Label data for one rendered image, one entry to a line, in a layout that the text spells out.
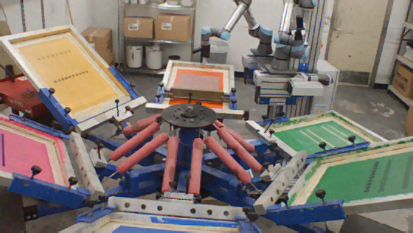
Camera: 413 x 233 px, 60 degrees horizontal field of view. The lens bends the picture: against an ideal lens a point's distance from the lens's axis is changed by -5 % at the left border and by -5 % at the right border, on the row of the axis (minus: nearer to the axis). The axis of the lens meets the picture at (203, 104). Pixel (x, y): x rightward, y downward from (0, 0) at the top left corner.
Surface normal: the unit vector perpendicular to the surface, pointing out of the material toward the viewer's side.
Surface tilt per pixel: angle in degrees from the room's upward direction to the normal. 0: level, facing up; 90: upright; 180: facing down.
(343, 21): 90
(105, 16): 90
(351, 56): 90
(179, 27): 89
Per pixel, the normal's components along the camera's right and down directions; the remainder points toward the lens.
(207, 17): -0.04, 0.39
